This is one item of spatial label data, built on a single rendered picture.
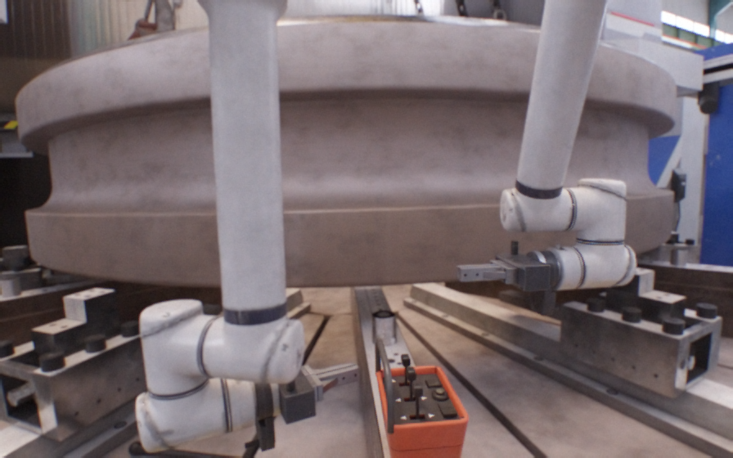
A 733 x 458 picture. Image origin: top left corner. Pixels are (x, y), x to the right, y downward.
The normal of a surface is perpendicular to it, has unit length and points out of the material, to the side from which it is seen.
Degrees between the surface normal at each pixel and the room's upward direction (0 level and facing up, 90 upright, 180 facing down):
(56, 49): 90
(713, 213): 90
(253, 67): 89
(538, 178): 115
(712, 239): 90
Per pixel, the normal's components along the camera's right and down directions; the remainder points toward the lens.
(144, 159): -0.33, 0.12
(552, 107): -0.50, 0.52
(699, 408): -0.85, -0.24
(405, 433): 0.08, 0.23
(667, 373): -0.89, 0.07
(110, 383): 0.95, 0.01
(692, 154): 0.40, 0.10
